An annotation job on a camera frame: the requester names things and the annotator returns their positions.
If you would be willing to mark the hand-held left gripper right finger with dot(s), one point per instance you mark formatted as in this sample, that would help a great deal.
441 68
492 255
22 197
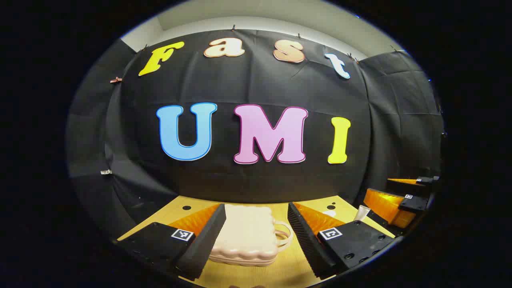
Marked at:
306 240

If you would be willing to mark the black backdrop cloth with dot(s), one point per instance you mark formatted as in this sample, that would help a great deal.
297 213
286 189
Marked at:
256 88

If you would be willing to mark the pink clip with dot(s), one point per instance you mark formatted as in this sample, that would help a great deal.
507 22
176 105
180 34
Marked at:
116 80

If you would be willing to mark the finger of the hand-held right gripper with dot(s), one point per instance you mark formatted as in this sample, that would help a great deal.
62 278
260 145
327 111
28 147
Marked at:
384 208
404 187

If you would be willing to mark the white squeeze tube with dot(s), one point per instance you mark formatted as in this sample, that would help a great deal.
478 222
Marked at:
362 212

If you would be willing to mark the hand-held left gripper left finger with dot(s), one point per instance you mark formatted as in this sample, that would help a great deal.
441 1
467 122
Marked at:
206 240

